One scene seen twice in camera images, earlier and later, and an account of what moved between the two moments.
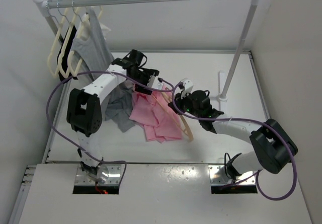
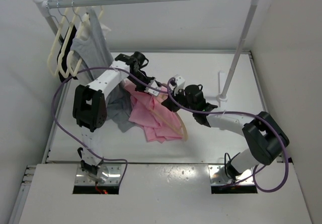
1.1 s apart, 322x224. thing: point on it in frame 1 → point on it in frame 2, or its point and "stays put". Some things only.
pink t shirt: x=160 y=123 stays put
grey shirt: x=92 y=49 stays put
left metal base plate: x=114 y=171 stays put
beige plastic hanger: x=185 y=129 → x=161 y=97
